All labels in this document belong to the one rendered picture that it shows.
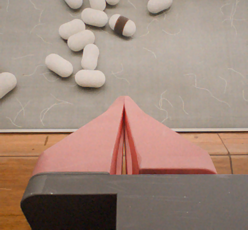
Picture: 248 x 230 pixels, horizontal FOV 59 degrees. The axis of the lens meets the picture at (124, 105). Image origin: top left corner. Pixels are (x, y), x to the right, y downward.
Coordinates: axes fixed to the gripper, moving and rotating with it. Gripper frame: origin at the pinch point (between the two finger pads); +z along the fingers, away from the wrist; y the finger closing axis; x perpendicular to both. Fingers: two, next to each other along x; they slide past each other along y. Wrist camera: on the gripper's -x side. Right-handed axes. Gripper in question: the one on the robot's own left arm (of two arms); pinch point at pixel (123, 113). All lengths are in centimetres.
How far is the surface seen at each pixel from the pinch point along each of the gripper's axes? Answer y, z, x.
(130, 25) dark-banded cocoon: -0.7, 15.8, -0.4
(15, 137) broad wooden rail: 11.5, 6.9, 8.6
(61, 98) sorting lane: 7.0, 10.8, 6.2
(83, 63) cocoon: 4.4, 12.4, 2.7
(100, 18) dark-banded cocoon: 2.7, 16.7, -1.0
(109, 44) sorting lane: 1.7, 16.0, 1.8
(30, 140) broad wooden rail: 9.8, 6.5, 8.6
